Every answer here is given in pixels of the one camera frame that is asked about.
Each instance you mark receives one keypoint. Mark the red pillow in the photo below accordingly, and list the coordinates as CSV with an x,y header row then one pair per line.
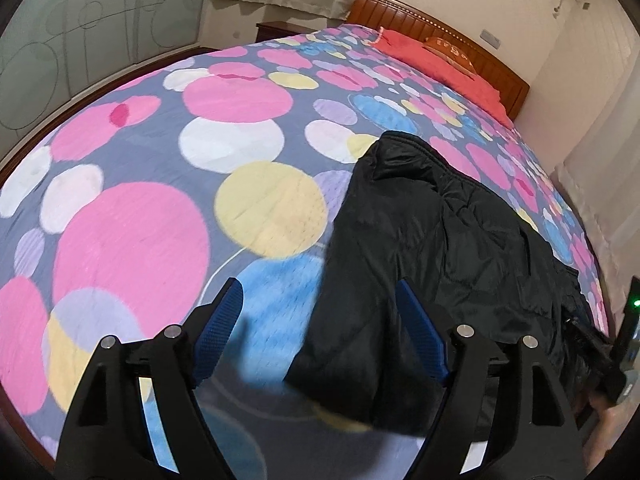
x,y
440,67

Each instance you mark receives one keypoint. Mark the black puffer jacket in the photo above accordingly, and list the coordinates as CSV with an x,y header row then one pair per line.
x,y
440,240

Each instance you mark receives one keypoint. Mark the small orange cushion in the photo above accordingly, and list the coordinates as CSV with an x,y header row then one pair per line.
x,y
452,54

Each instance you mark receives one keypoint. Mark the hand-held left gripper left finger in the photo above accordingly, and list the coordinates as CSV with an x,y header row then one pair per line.
x,y
220,325

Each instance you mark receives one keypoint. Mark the dark wooden nightstand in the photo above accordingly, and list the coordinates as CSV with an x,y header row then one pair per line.
x,y
275,32

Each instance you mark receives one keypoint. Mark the wooden headboard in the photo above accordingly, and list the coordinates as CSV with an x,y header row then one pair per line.
x,y
425,20

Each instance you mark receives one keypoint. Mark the polka dot bed sheet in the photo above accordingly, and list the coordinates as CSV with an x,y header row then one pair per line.
x,y
150,200

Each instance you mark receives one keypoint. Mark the frosted glass wardrobe door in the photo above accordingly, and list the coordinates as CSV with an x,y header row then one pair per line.
x,y
90,30

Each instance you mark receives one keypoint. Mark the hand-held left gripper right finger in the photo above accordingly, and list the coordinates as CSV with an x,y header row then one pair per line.
x,y
422,330

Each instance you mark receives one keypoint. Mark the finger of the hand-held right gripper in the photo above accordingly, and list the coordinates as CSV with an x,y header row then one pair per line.
x,y
592,347

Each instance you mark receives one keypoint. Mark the wall socket panel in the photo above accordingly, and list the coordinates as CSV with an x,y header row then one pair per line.
x,y
490,39

